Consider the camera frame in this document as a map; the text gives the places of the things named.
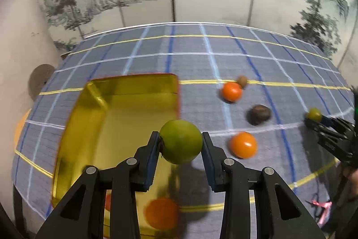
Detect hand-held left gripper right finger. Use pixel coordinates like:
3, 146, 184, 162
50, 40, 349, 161
202, 132, 326, 239

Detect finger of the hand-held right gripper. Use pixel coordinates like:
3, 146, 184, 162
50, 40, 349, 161
322, 116, 356, 136
305, 118, 336, 146

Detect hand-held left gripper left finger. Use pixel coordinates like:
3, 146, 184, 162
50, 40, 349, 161
35, 131, 161, 239

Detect green tomato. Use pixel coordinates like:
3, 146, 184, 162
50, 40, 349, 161
307, 107, 323, 122
159, 119, 204, 165

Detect glossy small orange tomato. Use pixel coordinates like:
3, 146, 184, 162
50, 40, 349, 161
229, 131, 258, 159

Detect large orange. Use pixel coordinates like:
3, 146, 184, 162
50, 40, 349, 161
144, 198, 179, 230

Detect red tin box gold inside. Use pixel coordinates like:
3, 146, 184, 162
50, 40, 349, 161
50, 74, 182, 239

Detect dark wrinkled passion fruit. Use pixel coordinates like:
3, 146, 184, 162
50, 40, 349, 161
247, 105, 272, 126

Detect matte tangerine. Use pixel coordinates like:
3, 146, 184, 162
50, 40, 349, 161
222, 82, 243, 103

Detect pink ribbon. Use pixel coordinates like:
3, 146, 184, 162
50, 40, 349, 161
306, 200, 333, 227

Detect blue plaid tablecloth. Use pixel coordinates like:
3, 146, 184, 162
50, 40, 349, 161
11, 22, 356, 239

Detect orange round stool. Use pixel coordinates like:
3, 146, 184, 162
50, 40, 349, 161
13, 109, 32, 150

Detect round grey millstone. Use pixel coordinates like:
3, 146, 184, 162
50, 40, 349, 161
28, 64, 56, 101

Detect black cable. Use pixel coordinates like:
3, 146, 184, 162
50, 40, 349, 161
310, 166, 350, 231

